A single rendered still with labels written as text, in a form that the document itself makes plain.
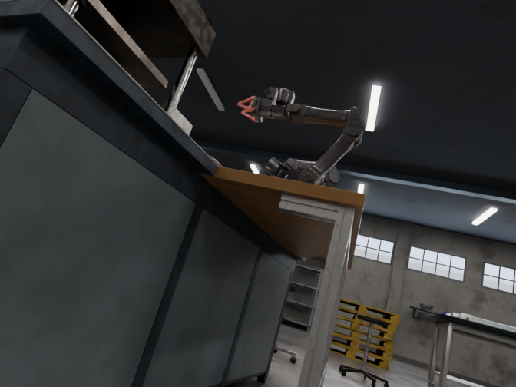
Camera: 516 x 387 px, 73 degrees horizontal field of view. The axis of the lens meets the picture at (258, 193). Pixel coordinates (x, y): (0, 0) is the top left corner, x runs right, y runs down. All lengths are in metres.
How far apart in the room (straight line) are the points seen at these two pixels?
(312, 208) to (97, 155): 0.58
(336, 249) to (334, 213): 0.10
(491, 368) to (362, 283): 3.66
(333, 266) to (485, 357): 10.65
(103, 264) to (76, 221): 0.14
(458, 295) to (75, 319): 10.96
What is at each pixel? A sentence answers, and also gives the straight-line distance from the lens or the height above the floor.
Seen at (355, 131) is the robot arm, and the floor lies 1.13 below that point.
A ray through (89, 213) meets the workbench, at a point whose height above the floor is 0.51.
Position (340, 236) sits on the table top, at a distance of 1.00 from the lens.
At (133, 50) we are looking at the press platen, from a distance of 2.14.
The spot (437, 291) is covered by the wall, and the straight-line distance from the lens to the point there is 11.32.
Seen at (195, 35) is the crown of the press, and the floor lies 1.83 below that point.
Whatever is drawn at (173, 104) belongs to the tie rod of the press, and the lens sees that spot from 2.23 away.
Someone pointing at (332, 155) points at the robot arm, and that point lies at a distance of 1.37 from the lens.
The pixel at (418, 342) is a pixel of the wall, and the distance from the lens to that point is 11.15.
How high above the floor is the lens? 0.44
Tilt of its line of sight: 16 degrees up
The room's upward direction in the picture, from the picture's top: 17 degrees clockwise
